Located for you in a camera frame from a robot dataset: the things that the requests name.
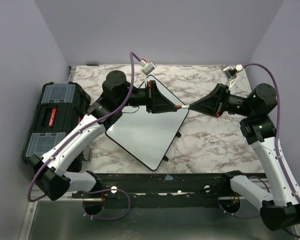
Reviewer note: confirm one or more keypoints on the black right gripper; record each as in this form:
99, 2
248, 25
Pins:
214, 103

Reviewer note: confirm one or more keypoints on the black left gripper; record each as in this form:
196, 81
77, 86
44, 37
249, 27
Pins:
155, 101

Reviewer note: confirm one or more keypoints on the red capped whiteboard marker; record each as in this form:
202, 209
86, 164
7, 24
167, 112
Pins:
182, 107

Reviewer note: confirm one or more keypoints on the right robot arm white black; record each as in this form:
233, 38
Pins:
280, 208

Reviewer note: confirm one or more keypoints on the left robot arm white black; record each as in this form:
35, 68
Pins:
51, 174

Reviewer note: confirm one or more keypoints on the black plastic toolbox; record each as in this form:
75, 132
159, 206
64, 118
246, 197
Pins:
60, 109

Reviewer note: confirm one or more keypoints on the white whiteboard black frame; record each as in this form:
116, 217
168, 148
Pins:
146, 136

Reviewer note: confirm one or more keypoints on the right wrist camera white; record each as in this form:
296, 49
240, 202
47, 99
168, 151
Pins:
231, 73

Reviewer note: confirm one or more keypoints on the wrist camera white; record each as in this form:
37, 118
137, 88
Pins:
146, 69
231, 73

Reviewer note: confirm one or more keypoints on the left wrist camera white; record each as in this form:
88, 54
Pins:
146, 69

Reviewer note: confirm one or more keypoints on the black front mounting rail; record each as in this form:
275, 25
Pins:
161, 190

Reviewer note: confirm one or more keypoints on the aluminium frame rail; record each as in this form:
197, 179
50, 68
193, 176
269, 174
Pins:
29, 218

